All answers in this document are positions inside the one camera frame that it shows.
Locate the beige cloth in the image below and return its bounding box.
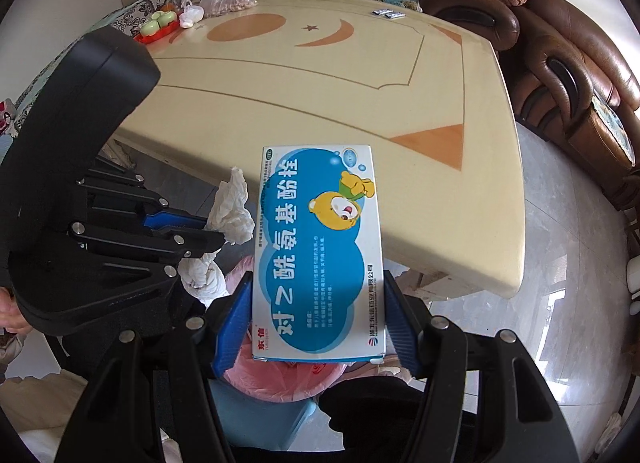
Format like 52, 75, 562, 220
0, 373, 96, 463

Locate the pink plastic bin liner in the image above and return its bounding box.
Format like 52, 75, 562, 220
220, 255, 416, 401

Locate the green plastic container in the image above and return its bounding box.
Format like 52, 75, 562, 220
140, 10, 180, 36

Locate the white tissue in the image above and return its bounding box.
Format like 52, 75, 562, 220
177, 166, 256, 309

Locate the person's left hand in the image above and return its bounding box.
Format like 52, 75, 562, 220
0, 288, 23, 334

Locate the beige inlaid table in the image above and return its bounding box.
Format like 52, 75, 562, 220
107, 0, 532, 300

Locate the red tray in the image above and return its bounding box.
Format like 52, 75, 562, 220
134, 18, 181, 44

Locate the blue bear-print medicine box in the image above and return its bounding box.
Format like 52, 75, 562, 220
251, 144, 387, 363

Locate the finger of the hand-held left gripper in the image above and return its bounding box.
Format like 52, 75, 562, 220
67, 220, 227, 284
75, 168, 211, 231

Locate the person's left forearm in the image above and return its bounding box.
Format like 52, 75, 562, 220
0, 330, 28, 384

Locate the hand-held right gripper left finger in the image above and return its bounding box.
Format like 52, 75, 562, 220
52, 273, 256, 463

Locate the small white wad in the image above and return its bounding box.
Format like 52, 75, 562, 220
179, 2, 205, 28

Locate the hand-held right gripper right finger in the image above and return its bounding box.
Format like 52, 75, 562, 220
382, 269, 581, 463

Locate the black white floral cloth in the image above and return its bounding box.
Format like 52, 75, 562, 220
110, 0, 176, 39

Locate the blue plastic trash bin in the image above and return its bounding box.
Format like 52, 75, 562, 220
207, 378, 318, 463

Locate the blue armrest cover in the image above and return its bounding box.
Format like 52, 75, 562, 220
592, 96, 638, 169

